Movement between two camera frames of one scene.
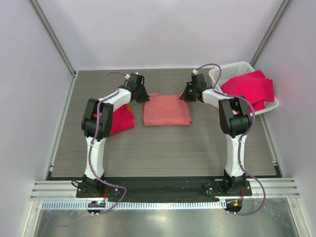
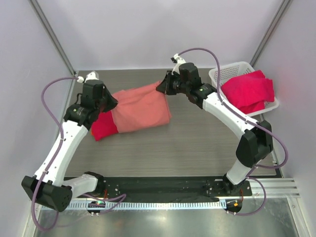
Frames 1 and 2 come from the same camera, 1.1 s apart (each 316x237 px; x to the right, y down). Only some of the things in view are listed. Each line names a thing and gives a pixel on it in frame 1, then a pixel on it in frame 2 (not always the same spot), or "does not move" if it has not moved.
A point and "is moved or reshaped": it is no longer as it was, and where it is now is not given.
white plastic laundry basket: (220, 74) does not move
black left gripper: (145, 98) to (112, 101)
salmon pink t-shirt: (166, 110) is moved or reshaped
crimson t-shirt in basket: (254, 86) does not move
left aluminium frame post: (40, 15) does not move
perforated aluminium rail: (169, 205) does not move
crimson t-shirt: (122, 120) is moved or reshaped
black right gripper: (184, 96) to (165, 87)
